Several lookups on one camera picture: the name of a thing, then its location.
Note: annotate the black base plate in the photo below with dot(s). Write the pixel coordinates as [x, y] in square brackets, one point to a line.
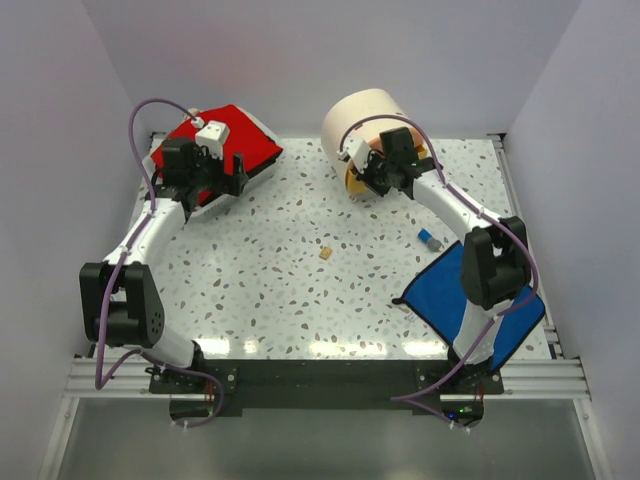
[239, 385]

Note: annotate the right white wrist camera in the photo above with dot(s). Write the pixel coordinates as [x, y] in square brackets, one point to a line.
[352, 150]

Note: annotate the black cloth under red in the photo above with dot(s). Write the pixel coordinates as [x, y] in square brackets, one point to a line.
[207, 199]

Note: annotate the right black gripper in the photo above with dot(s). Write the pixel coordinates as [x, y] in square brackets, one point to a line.
[365, 177]

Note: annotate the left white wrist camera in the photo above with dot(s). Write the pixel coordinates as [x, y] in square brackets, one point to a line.
[213, 136]

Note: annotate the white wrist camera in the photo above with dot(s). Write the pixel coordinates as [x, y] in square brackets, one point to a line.
[213, 136]
[352, 150]

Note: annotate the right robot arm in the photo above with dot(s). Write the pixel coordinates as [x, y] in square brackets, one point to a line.
[498, 275]

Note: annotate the round beige drawer organizer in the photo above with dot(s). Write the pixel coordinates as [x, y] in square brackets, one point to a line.
[364, 114]

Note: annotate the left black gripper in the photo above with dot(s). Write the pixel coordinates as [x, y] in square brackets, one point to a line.
[226, 184]

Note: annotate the small tan eraser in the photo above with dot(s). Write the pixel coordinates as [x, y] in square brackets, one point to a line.
[325, 253]

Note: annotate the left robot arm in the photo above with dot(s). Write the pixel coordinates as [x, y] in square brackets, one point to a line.
[121, 303]

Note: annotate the blue grey glue stick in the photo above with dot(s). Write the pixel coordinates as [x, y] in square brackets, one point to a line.
[432, 244]

